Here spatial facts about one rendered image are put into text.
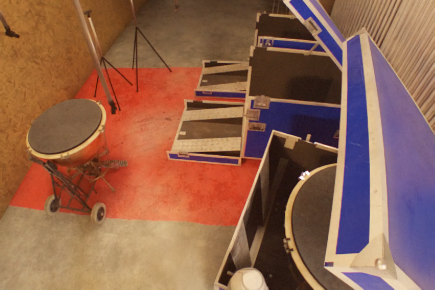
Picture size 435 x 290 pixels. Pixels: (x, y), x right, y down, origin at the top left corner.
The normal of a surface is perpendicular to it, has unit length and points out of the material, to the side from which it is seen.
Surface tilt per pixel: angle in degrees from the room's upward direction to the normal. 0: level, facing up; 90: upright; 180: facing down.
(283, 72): 90
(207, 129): 2
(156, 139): 0
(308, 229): 0
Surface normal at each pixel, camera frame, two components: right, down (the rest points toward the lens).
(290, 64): -0.12, 0.71
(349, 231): -0.73, -0.64
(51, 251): 0.00, -0.70
